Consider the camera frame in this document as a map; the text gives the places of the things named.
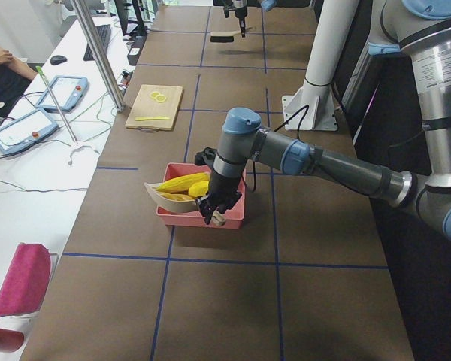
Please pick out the far blue teach pendant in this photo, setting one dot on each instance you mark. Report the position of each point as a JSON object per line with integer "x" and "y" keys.
{"x": 68, "y": 91}

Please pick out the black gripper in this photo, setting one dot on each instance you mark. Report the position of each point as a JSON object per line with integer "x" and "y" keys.
{"x": 222, "y": 185}
{"x": 241, "y": 11}

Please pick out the blue teach pendant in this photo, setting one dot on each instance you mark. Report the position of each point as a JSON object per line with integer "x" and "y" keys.
{"x": 68, "y": 91}
{"x": 26, "y": 131}

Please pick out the yellow toy corn cob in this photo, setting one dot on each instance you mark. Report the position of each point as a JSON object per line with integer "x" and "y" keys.
{"x": 182, "y": 183}

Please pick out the beige hand brush black bristles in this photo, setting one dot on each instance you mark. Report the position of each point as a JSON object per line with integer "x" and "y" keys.
{"x": 228, "y": 36}

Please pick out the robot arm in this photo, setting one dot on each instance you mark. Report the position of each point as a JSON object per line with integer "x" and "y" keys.
{"x": 263, "y": 4}
{"x": 420, "y": 29}

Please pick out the black keyboard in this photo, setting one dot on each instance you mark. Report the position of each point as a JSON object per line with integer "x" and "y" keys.
{"x": 103, "y": 38}

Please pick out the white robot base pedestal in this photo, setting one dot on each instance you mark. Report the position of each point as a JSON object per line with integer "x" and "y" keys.
{"x": 311, "y": 108}

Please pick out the lemon slice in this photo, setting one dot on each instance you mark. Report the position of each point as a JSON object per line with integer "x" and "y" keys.
{"x": 160, "y": 98}
{"x": 155, "y": 94}

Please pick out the near blue teach pendant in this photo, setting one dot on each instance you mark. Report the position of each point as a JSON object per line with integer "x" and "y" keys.
{"x": 26, "y": 131}

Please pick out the bamboo cutting board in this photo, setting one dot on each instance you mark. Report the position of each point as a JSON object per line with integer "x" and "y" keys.
{"x": 144, "y": 106}

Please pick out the tan toy ginger root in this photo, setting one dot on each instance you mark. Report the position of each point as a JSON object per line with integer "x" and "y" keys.
{"x": 177, "y": 197}

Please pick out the person's forearm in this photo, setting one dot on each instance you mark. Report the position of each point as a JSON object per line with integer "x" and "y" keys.
{"x": 21, "y": 68}

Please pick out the beige plastic dustpan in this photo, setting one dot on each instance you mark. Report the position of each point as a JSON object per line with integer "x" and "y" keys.
{"x": 168, "y": 205}

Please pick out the upper lemon slice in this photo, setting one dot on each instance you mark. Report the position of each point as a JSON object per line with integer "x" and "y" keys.
{"x": 155, "y": 94}

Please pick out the aluminium frame post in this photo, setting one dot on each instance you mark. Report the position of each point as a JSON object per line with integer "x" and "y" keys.
{"x": 87, "y": 25}

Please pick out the lower lemon slice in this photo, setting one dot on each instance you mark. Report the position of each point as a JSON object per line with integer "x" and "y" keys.
{"x": 160, "y": 98}

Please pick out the thin metal rod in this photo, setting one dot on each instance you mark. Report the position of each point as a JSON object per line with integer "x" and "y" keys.
{"x": 56, "y": 103}

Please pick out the black computer mouse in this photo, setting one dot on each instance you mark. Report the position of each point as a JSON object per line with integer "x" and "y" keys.
{"x": 57, "y": 59}

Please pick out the yellow-green plastic knife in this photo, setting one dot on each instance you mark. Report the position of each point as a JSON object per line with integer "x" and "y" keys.
{"x": 152, "y": 118}

